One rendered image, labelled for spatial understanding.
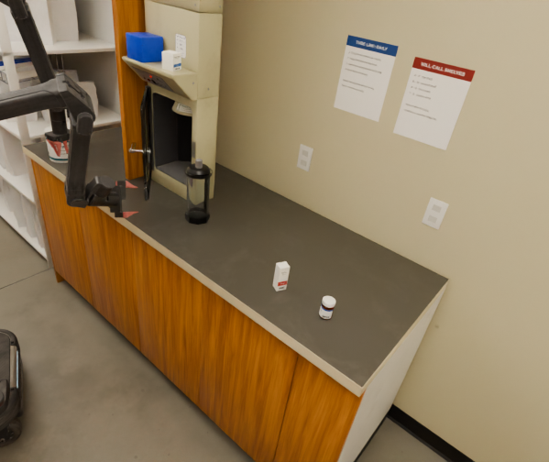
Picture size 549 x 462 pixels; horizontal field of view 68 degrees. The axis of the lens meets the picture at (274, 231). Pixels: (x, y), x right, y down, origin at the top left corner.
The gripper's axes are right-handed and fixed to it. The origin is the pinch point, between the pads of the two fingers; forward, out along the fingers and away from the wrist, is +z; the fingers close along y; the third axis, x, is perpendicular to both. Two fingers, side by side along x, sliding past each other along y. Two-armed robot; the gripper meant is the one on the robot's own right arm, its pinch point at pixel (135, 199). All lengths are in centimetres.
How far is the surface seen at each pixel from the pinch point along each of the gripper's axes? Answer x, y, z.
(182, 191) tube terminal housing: 1.8, 4.7, 26.9
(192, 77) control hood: -26, 45, 7
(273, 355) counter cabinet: -61, -54, 10
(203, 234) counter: -21.2, -13.9, 16.8
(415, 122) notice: -95, 28, 52
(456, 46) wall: -110, 49, 43
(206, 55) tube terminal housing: -29, 54, 11
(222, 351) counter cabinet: -32, -60, 15
